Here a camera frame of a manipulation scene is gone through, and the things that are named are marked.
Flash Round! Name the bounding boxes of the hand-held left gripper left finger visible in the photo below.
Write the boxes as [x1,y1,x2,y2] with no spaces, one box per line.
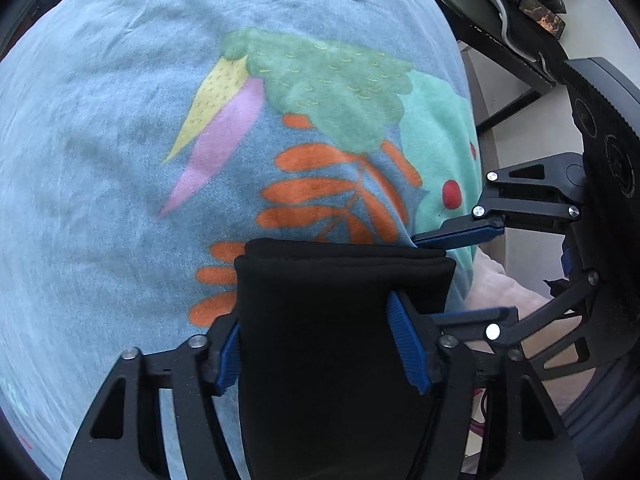
[60,312,246,480]

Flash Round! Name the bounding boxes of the dark grey cloth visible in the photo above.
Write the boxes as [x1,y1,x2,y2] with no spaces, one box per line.
[562,355,640,463]

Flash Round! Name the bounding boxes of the black pants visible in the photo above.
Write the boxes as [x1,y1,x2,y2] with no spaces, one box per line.
[234,238,457,480]

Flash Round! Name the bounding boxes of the pink cloth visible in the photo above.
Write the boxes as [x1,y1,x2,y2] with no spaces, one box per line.
[459,249,588,413]

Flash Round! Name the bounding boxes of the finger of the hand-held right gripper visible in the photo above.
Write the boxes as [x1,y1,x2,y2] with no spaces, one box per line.
[432,269,602,382]
[412,152,586,251]

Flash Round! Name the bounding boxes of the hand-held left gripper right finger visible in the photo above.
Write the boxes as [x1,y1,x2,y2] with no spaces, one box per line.
[386,291,585,480]

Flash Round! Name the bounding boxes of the dark chair with jacket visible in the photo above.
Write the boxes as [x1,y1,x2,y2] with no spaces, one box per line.
[400,0,571,107]

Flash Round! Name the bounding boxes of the blue printed blanket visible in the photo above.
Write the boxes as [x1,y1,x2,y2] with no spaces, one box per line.
[0,0,483,480]

